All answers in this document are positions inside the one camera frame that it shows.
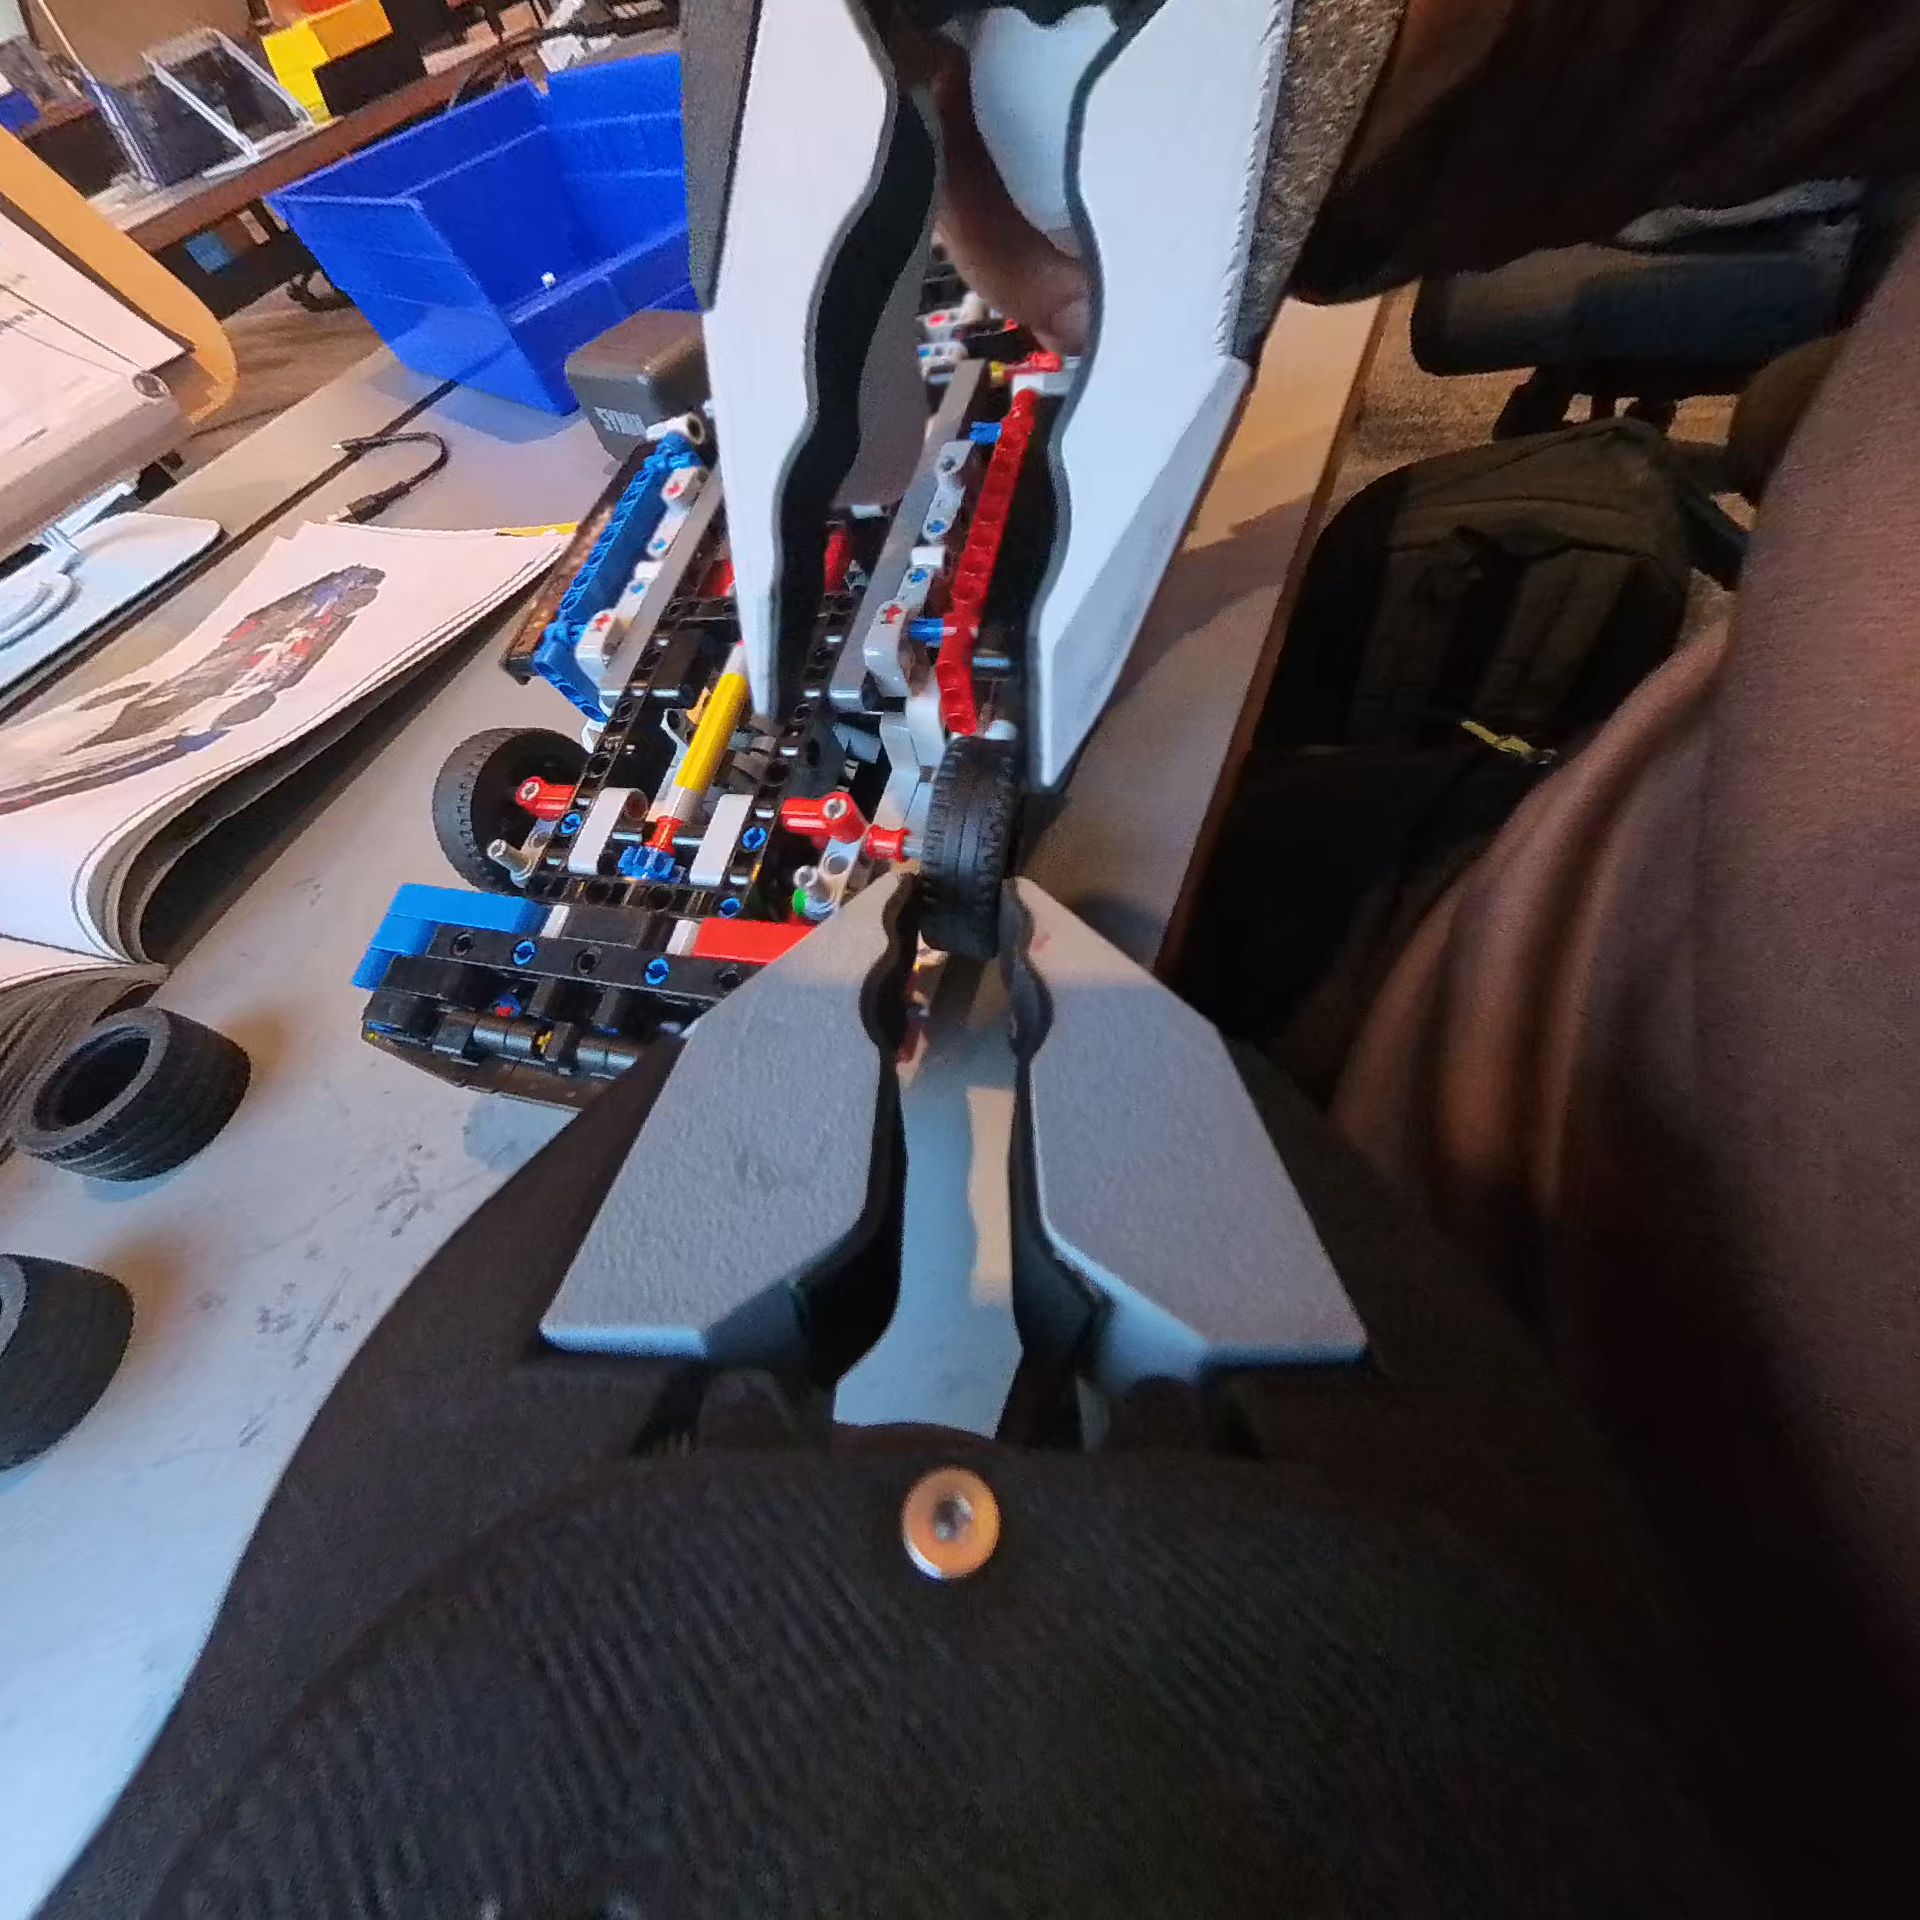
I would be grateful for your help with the person's dark brown clothing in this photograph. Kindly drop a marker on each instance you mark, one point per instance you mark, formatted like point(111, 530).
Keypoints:
point(1651, 1049)

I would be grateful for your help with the clear acrylic box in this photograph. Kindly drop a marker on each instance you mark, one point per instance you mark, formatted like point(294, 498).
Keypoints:
point(225, 89)

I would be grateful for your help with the person's right forearm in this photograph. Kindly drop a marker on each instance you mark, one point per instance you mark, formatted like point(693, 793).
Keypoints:
point(1576, 106)

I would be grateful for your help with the dark grey power adapter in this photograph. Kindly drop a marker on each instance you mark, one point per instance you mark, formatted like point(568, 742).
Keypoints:
point(630, 375)

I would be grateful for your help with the black toy car wheel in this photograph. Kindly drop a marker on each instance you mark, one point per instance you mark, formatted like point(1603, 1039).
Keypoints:
point(968, 855)
point(473, 810)

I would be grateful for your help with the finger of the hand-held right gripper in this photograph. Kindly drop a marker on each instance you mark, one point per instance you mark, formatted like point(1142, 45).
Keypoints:
point(1170, 299)
point(797, 225)

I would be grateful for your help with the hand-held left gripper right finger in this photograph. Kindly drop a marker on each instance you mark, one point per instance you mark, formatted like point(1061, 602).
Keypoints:
point(1184, 1184)

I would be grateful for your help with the blue plastic bin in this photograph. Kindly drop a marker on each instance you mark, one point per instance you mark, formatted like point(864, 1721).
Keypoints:
point(450, 240)

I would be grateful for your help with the person's right hand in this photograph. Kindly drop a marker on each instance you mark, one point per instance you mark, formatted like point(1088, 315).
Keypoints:
point(1003, 263)

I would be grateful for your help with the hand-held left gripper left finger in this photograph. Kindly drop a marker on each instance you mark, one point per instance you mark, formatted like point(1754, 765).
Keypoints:
point(720, 1184)

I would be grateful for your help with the black toy tyre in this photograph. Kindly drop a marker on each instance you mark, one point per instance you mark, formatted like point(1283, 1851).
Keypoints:
point(45, 1350)
point(136, 1095)

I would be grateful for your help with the grey desk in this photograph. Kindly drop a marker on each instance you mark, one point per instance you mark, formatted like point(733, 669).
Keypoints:
point(299, 1243)

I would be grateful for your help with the open instruction booklet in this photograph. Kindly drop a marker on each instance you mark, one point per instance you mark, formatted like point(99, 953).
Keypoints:
point(225, 674)

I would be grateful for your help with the black office chair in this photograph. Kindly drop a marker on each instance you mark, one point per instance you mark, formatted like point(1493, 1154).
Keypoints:
point(1651, 299)

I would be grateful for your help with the yellow plastic bin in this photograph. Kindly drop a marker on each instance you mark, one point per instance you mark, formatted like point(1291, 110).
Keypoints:
point(317, 45)

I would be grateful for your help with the toy brick car chassis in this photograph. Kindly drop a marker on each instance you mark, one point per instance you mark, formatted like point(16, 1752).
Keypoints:
point(599, 960)

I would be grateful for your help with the black backpack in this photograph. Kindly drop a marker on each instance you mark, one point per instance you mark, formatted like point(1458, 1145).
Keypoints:
point(1470, 599)

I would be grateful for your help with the white stand base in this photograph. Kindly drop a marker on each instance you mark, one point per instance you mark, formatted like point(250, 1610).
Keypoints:
point(89, 579)

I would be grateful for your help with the pale wooden display board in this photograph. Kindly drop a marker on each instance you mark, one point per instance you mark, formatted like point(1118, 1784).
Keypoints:
point(136, 263)

